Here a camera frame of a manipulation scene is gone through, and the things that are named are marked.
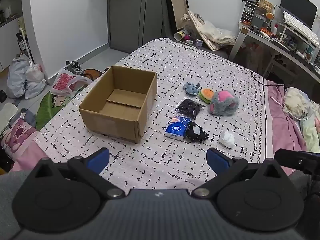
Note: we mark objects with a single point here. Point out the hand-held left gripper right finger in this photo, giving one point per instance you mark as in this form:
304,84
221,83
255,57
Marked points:
216,160

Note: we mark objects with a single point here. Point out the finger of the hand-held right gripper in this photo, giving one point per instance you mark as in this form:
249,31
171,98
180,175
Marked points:
287,158

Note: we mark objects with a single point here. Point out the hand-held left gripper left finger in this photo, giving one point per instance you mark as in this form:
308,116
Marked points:
98,158

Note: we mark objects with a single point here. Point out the brown cardboard box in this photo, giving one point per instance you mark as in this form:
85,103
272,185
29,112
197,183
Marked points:
112,120

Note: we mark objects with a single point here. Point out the blue tissue pack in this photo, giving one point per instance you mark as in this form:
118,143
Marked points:
176,128

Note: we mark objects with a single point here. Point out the grey pink plush toy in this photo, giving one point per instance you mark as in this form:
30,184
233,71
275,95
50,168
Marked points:
223,103

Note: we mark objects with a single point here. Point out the black packet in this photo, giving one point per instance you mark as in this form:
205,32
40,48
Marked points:
190,108

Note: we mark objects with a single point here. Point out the blue whale plush toy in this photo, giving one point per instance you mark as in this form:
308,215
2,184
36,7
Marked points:
191,88

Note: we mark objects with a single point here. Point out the white soft toy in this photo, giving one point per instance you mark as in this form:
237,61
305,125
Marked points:
227,140

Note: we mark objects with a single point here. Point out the black plush toy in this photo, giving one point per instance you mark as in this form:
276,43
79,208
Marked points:
197,132

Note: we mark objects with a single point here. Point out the pastel bedding pile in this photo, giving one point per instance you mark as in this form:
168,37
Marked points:
307,115

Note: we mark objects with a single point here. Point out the hamburger plush toy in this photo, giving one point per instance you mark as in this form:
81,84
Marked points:
206,95

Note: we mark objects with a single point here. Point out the green leaf rug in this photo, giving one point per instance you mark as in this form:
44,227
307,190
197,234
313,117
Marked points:
47,110

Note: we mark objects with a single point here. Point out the blue grey cloth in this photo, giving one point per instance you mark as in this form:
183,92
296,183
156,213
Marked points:
27,117

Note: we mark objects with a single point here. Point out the pink printed plastic bag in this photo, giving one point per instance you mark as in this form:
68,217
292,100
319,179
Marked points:
63,83

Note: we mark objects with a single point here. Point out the pink cartoon cushion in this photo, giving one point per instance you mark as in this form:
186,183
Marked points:
17,137

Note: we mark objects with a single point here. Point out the brown floor rug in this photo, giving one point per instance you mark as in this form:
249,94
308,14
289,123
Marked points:
92,73

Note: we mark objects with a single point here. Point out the white plastic bag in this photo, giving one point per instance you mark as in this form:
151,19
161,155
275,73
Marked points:
35,72
35,90

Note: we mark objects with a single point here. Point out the pair of grey sneakers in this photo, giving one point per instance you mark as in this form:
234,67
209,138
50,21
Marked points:
75,67

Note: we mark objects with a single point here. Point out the black white patterned bedspread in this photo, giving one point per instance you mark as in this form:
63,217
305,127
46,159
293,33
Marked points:
200,62

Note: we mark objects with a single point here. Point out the white quilted pad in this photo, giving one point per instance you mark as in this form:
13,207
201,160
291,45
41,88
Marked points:
7,115

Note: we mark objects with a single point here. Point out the large grey plastic bag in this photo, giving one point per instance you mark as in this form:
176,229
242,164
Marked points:
16,77

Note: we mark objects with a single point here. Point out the small purple box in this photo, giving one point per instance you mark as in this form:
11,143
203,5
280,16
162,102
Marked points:
199,42

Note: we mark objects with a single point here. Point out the white desk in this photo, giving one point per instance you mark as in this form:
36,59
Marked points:
238,41

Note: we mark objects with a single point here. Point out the beige canvas tote bag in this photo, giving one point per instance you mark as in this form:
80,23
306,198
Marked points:
212,32

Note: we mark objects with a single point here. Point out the white keyboard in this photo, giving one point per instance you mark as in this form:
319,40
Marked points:
300,28

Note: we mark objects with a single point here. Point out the paper cup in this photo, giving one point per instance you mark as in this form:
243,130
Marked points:
180,34

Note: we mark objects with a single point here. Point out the dark spray bottle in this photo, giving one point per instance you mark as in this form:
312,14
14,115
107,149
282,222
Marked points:
22,43

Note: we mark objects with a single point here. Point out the clear water bottle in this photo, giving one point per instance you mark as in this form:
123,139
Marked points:
186,20

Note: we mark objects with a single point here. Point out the orange ball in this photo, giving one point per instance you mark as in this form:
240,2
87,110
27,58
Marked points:
269,15

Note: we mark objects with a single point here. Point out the grey wardrobe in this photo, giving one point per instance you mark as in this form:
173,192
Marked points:
135,15

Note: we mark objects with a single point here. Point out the white cabinet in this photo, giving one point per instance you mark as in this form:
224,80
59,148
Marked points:
8,40

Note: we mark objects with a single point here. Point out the small drawer organizer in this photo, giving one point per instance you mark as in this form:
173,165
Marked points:
248,11

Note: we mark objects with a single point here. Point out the black computer monitor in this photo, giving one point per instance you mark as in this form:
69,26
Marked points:
297,5

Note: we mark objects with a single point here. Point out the wicker basket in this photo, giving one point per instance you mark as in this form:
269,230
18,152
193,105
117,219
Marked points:
265,4

